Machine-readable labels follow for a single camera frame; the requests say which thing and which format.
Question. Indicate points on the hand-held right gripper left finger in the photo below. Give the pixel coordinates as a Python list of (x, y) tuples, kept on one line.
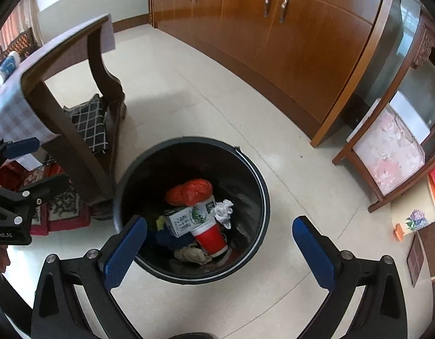
[(124, 254)]

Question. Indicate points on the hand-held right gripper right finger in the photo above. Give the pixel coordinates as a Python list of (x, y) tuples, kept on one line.
[(316, 254)]

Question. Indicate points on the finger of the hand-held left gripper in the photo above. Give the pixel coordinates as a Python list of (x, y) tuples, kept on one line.
[(23, 147), (44, 188)]

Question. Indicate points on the small yellow item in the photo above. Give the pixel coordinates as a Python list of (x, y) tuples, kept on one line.
[(161, 223)]

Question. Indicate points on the beige cloth bundle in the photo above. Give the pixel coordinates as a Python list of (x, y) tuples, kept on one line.
[(192, 254)]

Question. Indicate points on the green and white carton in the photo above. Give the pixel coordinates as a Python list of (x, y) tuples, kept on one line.
[(184, 219)]

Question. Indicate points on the red paper cup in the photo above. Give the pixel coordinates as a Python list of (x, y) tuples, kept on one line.
[(210, 238)]

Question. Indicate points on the black plastic bucket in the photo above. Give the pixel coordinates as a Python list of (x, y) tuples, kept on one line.
[(150, 169)]

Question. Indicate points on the red plastic bag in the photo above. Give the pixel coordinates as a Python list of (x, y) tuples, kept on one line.
[(189, 190)]

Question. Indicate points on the white tissue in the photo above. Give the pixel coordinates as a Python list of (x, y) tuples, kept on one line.
[(222, 212)]

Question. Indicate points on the pink checked tablecloth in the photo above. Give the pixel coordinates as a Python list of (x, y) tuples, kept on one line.
[(12, 113)]

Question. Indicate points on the black checked seat cushion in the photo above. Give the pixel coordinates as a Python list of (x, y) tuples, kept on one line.
[(90, 123)]

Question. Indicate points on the blue patterned paper cup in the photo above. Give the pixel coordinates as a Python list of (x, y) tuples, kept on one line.
[(7, 67)]

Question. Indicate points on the orange box with flower print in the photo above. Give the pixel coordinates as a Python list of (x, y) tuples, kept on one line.
[(413, 224)]

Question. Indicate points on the wooden sofa with orange upholstery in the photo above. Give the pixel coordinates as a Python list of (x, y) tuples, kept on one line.
[(23, 42)]

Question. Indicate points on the brown floor mat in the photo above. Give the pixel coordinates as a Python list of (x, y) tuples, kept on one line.
[(431, 250)]

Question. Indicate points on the dark wooden table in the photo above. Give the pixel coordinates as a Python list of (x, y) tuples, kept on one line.
[(97, 56)]

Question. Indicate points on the wooden chair with pink cushion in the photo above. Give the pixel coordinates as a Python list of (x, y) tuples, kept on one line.
[(387, 148)]

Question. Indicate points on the long wooden cabinet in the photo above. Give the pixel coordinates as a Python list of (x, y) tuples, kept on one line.
[(274, 42)]

